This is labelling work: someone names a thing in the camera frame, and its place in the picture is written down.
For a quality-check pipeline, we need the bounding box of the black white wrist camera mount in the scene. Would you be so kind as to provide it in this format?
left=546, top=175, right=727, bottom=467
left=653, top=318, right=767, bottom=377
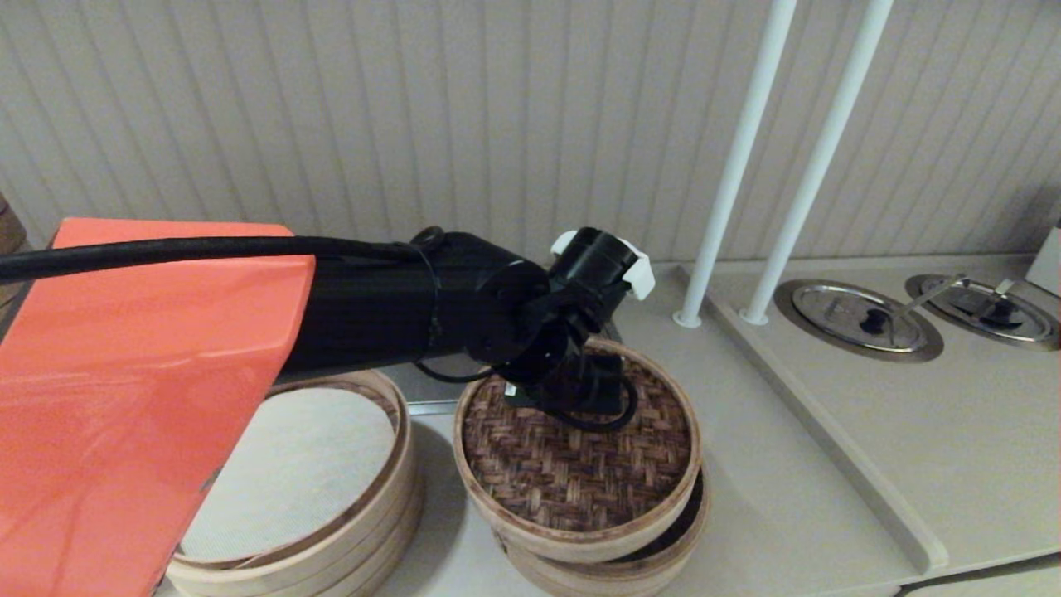
left=549, top=226, right=656, bottom=302

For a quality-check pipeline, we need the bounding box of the white box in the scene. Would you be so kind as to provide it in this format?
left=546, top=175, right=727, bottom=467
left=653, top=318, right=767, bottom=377
left=1025, top=219, right=1061, bottom=299

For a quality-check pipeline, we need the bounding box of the tall bamboo steamer stack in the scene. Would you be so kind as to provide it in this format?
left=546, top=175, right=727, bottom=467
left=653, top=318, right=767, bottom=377
left=0, top=192, right=31, bottom=328

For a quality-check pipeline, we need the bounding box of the round steel pot lid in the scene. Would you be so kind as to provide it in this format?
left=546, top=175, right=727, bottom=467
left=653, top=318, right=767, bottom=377
left=773, top=279, right=945, bottom=364
left=920, top=278, right=1054, bottom=343
left=904, top=274, right=1061, bottom=352
left=791, top=284, right=928, bottom=354

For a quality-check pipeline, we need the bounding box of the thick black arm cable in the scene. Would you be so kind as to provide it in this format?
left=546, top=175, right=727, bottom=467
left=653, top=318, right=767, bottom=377
left=0, top=235, right=442, bottom=284

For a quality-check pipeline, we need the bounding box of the single bamboo steamer basket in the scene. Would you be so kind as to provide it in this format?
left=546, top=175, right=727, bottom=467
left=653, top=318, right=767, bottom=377
left=496, top=467, right=712, bottom=597

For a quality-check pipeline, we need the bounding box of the white steamer cloth liner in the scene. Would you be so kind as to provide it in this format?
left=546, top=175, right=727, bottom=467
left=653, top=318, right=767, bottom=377
left=177, top=387, right=398, bottom=561

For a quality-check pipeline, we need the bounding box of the right round steel pot lid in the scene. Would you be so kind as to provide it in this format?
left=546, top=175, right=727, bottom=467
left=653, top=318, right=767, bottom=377
left=904, top=274, right=1061, bottom=352

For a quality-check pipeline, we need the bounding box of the woven bamboo steamer lid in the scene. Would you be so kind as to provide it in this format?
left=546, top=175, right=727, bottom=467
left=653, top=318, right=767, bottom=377
left=453, top=335, right=704, bottom=565

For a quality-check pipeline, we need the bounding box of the large bamboo steamer with cloth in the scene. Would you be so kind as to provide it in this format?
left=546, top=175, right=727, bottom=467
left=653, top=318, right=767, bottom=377
left=164, top=369, right=426, bottom=597

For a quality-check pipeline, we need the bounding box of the left round steel pot lid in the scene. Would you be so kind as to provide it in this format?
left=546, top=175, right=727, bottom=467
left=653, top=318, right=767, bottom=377
left=773, top=279, right=945, bottom=364

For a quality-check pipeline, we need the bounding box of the white metal pole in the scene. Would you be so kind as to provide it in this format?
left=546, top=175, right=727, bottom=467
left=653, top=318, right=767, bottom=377
left=739, top=0, right=895, bottom=327
left=672, top=0, right=797, bottom=329

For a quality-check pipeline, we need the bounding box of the perforated stainless steel plate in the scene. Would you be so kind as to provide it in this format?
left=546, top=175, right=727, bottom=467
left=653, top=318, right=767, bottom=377
left=377, top=319, right=625, bottom=416

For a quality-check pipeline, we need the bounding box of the thin black looped cable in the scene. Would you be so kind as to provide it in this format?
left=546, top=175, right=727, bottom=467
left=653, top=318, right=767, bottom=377
left=543, top=377, right=640, bottom=433

